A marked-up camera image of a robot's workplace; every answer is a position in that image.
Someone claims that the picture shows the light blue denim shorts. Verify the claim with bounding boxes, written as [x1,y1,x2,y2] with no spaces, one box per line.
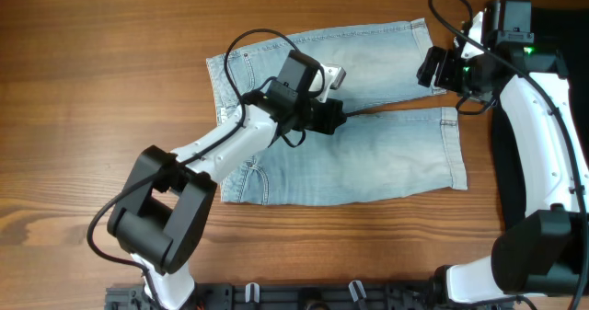
[206,19,468,206]

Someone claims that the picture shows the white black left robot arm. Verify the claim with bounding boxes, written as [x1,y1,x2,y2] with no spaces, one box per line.
[105,50,346,309]

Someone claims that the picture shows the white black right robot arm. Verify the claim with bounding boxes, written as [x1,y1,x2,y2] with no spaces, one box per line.
[417,0,588,308]

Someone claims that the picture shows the black folded garment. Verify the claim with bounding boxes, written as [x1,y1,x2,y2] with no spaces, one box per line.
[490,7,588,228]

